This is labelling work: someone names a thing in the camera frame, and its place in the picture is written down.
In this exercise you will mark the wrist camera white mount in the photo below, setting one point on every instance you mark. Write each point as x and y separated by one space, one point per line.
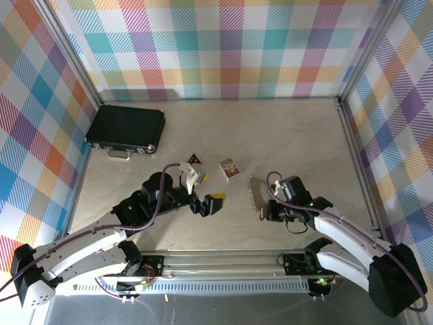
276 185
189 176

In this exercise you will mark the aluminium frame post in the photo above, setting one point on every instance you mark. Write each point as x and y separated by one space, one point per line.
369 50
73 50

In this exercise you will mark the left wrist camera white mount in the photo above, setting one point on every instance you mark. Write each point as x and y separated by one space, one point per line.
189 176

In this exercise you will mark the black controller box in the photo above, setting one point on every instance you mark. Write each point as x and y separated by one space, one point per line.
132 287
321 287

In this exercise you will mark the silver keyring with keys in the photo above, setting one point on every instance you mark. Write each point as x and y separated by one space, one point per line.
252 196

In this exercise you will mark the purple white card box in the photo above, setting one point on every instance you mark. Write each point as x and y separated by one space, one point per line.
229 168

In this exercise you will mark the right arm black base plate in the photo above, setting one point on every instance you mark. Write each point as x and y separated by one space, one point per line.
294 264

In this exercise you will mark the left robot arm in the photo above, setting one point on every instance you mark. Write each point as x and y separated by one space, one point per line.
84 240

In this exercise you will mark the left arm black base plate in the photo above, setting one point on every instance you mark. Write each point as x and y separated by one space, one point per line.
154 262

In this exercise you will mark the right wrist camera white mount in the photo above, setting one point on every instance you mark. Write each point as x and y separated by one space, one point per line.
276 185

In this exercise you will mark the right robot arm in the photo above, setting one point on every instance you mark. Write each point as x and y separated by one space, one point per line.
389 281

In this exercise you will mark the black briefcase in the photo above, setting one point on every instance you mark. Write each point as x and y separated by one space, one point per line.
125 125

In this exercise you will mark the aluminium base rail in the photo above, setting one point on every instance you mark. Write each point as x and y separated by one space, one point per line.
220 264

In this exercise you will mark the red triangular badge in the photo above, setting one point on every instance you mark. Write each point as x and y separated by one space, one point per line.
195 158

